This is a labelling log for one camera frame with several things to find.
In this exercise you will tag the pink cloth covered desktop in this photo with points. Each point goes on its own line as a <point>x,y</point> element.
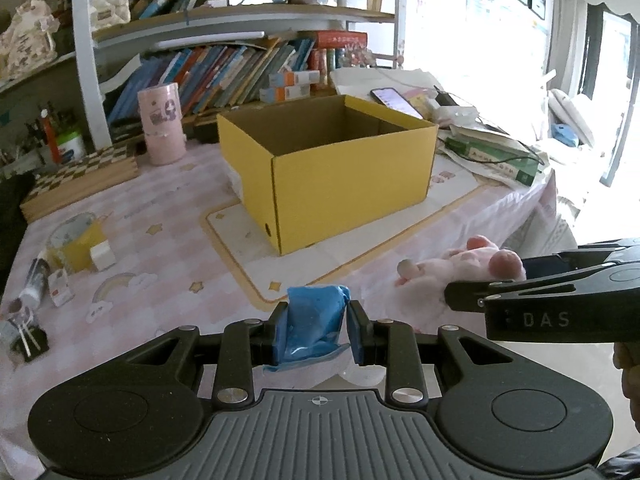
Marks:
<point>165,240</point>

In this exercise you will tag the white bookshelf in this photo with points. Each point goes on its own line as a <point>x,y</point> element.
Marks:
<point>91,85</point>

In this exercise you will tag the pink plush toy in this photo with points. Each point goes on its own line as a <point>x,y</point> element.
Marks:
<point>465,262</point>

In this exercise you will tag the white jar with green lid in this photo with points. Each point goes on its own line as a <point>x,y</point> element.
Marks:
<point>71,147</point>

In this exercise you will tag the smartphone with lit screen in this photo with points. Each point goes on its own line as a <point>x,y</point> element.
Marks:
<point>395,101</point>

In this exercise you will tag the wall poster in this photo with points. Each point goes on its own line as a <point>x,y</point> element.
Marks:
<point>450,5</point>

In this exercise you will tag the person's dark clothing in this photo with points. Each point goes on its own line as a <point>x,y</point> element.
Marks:
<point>622,466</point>

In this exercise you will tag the yellow cardboard box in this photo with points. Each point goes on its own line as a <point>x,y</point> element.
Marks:
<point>330,180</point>

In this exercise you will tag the red glue bottle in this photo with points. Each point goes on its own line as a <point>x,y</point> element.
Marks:
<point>51,135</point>

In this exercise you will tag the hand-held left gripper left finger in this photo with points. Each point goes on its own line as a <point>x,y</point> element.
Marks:
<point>280,340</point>

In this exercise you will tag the small blue thing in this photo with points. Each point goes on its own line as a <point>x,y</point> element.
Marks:
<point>565,135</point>

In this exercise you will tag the grey squeeze tube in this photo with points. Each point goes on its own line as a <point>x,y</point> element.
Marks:
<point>35,282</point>

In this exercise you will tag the window curtain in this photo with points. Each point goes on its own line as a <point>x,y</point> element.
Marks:
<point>612,85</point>

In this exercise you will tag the blue packet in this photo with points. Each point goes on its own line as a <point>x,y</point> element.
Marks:
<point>315,320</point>

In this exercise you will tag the small red and white box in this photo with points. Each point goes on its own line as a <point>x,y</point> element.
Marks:
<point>60,287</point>

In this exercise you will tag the person's right hand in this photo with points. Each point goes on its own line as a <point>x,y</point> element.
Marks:
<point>631,375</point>

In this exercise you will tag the yellow tape roll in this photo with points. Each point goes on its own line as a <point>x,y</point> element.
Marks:
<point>75,235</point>

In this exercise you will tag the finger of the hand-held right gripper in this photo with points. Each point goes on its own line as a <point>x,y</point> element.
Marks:
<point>465,295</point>
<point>547,266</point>

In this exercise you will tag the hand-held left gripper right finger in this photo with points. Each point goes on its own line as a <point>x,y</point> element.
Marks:
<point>357,335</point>

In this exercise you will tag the pink flower ornament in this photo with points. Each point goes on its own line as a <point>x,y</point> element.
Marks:
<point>357,56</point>

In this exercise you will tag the wooden chessboard box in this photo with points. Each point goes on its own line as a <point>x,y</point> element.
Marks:
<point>80,177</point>

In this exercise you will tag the pink cylindrical container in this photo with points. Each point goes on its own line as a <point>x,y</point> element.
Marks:
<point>162,125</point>

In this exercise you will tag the green book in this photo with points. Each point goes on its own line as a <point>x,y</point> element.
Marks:
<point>495,160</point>

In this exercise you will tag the floral patterned bag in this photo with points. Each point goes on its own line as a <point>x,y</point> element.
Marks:
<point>27,40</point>

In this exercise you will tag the white cushion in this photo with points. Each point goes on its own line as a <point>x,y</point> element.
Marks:
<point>572,110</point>

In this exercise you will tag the black binder clip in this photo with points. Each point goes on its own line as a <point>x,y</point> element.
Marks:
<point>30,345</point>

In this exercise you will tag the stack of white papers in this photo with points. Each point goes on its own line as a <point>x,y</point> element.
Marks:
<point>480,135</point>

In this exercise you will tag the long row of books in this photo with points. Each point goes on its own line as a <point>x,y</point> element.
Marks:
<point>225,70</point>

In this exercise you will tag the orange and white box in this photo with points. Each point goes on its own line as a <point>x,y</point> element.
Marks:
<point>285,93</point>
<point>295,78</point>

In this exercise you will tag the red flat box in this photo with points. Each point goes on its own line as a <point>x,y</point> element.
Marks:
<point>342,40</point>

